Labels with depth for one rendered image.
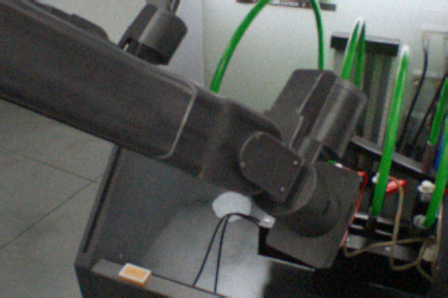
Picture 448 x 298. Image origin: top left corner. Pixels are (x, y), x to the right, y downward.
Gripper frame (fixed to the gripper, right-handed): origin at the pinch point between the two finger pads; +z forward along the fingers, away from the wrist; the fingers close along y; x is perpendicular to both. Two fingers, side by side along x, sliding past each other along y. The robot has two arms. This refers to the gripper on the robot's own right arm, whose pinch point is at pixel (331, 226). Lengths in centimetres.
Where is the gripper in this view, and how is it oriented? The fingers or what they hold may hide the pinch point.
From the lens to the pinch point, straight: 55.5
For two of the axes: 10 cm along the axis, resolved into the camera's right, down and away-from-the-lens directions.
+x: -8.0, -3.0, 5.1
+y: 4.3, -8.9, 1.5
